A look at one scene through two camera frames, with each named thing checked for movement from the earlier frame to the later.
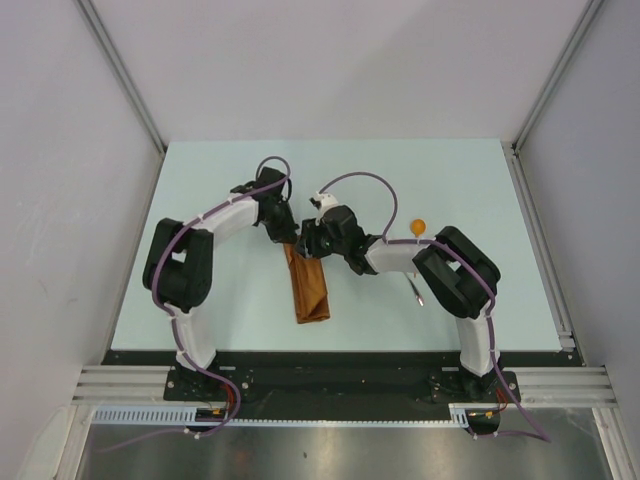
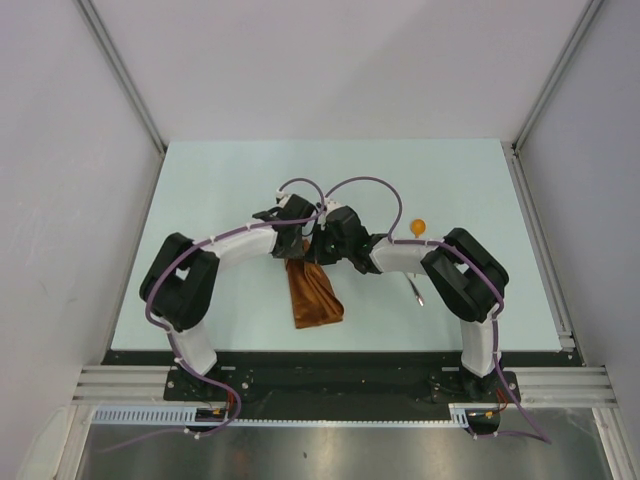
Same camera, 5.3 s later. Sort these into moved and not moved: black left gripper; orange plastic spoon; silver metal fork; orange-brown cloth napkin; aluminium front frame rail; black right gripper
Moved: black left gripper; orange-brown cloth napkin
Not moved: black right gripper; silver metal fork; aluminium front frame rail; orange plastic spoon
